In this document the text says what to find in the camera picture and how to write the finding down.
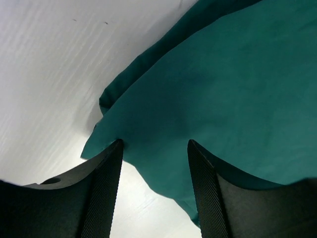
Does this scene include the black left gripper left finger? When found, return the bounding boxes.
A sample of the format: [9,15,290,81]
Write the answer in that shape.
[0,139,123,238]

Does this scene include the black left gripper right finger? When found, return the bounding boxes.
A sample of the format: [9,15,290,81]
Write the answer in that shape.
[187,140,317,238]

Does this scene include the dark green shorts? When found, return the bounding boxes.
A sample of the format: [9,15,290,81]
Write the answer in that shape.
[81,0,317,224]

